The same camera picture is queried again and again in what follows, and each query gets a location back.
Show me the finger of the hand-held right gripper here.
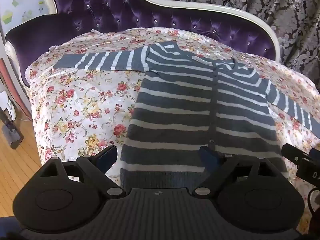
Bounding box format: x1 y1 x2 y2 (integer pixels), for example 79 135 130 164
281 143 311 166

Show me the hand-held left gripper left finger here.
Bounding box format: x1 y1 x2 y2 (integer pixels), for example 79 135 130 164
39 144 126 199

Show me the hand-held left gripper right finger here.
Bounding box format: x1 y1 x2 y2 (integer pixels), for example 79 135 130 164
192 145 286 198

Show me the grey white striped cardigan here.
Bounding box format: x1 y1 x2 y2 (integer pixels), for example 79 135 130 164
52 41 320 189

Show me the floral printed blanket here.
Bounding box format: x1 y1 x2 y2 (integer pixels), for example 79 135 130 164
25 27 320 232

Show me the grey upright appliance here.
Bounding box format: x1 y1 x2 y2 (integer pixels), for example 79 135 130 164
0 106 25 150

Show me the brown wooden panel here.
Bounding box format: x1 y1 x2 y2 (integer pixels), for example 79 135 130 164
0 57 18 113

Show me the purple tufted headboard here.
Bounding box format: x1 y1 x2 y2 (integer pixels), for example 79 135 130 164
4 0 279 87

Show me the grey damask curtain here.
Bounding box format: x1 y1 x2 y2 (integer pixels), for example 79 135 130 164
139 0 320 90

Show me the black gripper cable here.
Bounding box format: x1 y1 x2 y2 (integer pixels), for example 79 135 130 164
307 189 320 232

